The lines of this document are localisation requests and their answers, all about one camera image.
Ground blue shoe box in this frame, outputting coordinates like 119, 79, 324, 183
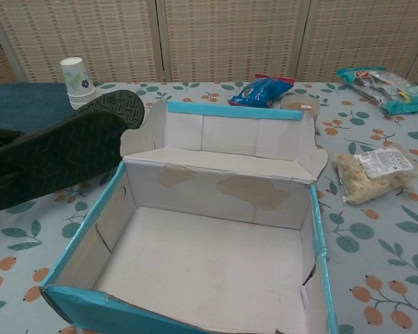
40, 100, 339, 334

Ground white paper cup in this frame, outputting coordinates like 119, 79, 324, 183
59, 57, 98, 111

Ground bamboo folding screen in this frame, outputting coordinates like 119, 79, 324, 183
0, 0, 418, 86

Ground clear bag pale snacks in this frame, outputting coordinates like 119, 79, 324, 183
336, 145, 418, 205

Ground floral tablecloth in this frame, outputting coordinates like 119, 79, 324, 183
0, 81, 418, 334

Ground blue snack bag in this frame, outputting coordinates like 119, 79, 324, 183
228, 73, 296, 109

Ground teal clear snack package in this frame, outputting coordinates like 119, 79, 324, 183
336, 66, 418, 116

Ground round clear tub brown food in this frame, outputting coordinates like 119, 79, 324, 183
280, 94, 321, 122

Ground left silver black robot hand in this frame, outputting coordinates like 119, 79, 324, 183
0, 121, 26, 154

